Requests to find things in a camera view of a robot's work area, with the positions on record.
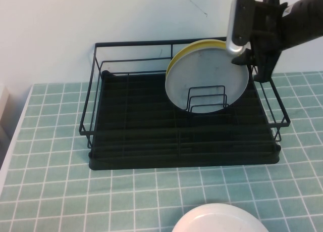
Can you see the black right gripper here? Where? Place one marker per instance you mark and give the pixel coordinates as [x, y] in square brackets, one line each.
[267, 24]

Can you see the white round plate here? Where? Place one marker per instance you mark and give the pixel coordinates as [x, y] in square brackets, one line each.
[214, 219]

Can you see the white side cabinet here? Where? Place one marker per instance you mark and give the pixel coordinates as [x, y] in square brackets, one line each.
[3, 103]

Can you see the grey round plate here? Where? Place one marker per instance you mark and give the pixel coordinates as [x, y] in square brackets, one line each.
[202, 70]

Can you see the yellow round plate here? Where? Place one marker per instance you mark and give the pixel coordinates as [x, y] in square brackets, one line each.
[191, 43]

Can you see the green tiled tablecloth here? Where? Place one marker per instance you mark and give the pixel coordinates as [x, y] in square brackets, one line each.
[50, 191]

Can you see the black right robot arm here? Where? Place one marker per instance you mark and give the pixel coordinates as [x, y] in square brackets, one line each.
[302, 14]

